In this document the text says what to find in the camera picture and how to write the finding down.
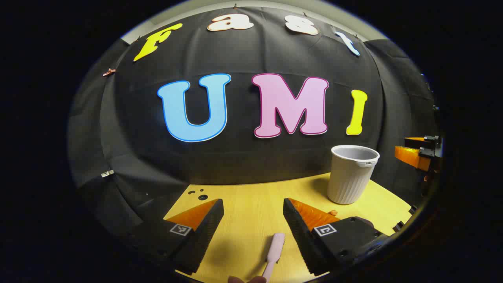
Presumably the black backdrop cloth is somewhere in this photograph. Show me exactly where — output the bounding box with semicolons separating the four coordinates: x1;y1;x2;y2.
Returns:
68;6;441;244

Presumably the wooden desktop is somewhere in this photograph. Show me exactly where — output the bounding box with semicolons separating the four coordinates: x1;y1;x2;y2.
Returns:
163;172;413;283

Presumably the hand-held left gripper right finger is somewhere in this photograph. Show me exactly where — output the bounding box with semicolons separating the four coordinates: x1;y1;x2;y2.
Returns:
283;198;393;276

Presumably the white ribbed garbage bin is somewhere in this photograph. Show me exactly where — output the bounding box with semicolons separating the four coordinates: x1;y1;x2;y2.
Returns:
327;145;380;205

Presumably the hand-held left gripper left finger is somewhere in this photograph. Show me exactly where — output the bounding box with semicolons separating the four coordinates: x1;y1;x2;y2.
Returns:
118;198;225;276

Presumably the small pink broom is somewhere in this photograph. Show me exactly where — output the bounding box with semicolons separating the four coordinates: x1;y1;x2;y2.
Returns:
261;232;286;283

